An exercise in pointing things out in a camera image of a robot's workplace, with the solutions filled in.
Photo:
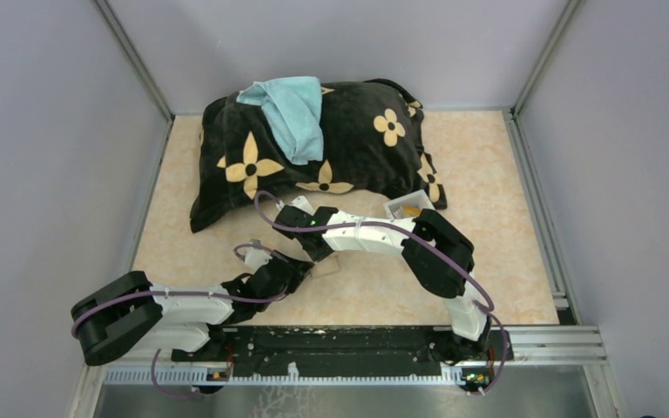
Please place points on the black pillow with yellow flowers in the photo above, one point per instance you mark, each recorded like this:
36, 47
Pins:
372, 141

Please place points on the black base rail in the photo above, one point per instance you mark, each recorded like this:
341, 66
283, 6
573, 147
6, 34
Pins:
347, 352

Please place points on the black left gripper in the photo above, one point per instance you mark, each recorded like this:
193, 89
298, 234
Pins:
300, 270

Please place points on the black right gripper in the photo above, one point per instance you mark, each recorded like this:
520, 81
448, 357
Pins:
317, 257

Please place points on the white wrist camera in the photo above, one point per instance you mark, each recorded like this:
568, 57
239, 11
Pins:
302, 203
256, 255

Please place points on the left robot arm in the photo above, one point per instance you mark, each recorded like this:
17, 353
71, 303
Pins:
132, 316

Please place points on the beige card holder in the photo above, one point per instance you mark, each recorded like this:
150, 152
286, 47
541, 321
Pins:
326, 267

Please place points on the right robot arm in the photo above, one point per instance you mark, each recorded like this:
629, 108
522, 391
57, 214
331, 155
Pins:
438, 255

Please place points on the white plastic tray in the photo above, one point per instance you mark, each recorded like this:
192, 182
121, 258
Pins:
419, 198

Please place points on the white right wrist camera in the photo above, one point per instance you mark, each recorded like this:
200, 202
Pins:
302, 203

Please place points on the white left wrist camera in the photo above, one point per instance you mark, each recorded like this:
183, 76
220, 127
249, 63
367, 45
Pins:
256, 255

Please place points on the light blue towel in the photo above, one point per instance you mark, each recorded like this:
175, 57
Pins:
292, 107

